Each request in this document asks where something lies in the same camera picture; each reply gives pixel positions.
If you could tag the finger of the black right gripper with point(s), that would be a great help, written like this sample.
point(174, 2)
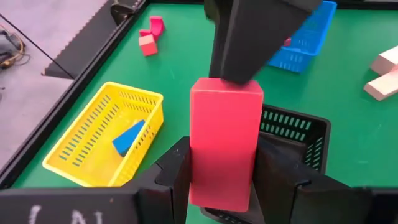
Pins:
point(248, 40)

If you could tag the blue wedge block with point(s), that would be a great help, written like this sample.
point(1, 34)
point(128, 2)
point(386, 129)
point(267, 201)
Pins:
point(127, 140)

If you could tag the pink rectangular block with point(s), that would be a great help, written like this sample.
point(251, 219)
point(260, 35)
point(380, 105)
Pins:
point(224, 140)

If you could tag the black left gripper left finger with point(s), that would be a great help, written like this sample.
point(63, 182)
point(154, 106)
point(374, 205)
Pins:
point(168, 193)

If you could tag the yellow plastic basket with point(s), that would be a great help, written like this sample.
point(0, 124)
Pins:
point(90, 155)

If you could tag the blue plastic basket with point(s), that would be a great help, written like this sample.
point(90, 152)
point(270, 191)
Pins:
point(308, 34)

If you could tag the pink cube block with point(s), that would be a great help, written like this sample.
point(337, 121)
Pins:
point(287, 42)
point(148, 46)

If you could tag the wide wooden block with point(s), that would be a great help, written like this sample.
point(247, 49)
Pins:
point(388, 59)

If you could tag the long wooden plank block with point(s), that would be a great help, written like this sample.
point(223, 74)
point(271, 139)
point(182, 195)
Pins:
point(382, 86)

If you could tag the pink arch block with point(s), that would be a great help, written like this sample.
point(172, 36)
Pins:
point(157, 26)

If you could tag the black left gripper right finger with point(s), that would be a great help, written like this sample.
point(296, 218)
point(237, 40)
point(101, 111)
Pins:
point(280, 193)

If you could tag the black plastic basket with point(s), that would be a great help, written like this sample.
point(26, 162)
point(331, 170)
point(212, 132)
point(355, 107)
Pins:
point(323, 137)

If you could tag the green table mat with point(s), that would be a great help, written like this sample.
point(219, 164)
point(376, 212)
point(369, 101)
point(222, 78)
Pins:
point(186, 62)

